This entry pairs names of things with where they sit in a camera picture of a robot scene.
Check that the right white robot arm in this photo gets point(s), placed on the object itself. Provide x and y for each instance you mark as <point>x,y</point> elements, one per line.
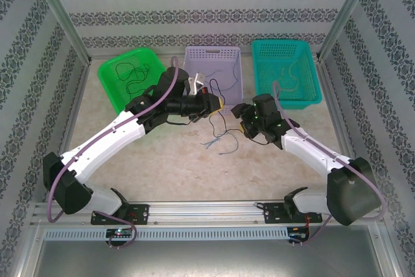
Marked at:
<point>311,147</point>

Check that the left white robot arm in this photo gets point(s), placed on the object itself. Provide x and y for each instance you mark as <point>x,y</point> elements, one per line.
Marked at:
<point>103,140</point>

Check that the lavender plastic basket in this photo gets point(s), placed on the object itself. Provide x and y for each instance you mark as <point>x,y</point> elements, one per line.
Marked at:
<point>233,102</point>

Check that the teal plastic basket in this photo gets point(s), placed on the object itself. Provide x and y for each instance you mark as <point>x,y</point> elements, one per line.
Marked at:
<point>308,95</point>

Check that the green plastic basket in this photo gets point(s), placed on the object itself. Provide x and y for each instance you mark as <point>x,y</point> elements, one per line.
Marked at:
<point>111,93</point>

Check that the small circuit board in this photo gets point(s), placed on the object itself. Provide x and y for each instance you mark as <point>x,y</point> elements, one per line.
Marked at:
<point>120,232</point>
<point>298,236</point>

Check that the grey metal sheet panel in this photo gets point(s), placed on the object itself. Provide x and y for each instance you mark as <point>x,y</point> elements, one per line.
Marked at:
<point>207,260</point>

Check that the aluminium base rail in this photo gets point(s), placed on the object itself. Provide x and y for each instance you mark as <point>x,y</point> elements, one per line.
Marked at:
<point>207,212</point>

